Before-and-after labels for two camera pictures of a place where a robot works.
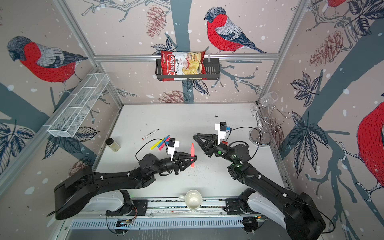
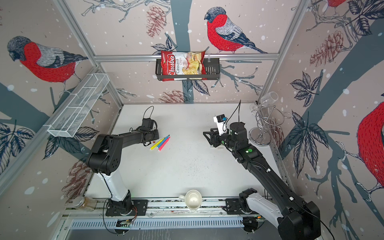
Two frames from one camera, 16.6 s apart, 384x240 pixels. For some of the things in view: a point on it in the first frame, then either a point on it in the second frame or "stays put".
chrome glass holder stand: (268, 118) stays put
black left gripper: (175, 164) to (156, 132)
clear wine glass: (266, 100) stays put
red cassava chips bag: (179, 66) stays put
